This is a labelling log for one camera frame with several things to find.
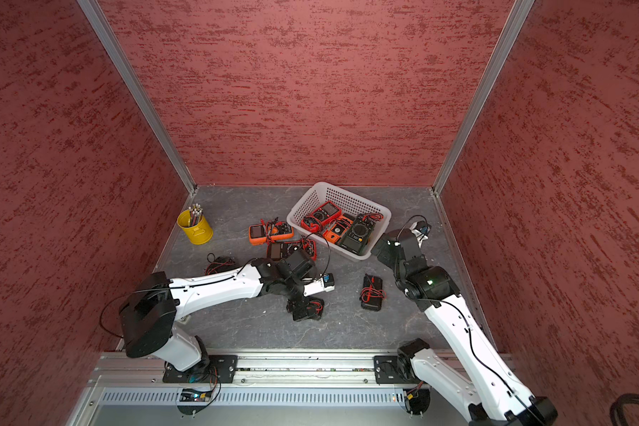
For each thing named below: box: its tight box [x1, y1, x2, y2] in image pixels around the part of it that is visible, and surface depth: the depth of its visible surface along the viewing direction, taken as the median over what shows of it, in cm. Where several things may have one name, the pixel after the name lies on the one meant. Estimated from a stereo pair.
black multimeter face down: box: [359, 273, 387, 312], surface depth 87 cm
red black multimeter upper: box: [266, 237, 318, 262], surface depth 99 cm
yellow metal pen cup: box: [176, 209, 214, 245], surface depth 97 cm
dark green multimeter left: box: [204, 252, 241, 277], surface depth 94 cm
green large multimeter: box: [339, 213, 376, 256], surface depth 97 cm
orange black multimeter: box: [323, 214, 355, 245], surface depth 102 cm
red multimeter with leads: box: [300, 200, 342, 234], surface depth 105 cm
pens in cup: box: [188, 202, 204, 227], surface depth 91 cm
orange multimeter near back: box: [247, 216, 295, 246], surface depth 102 cm
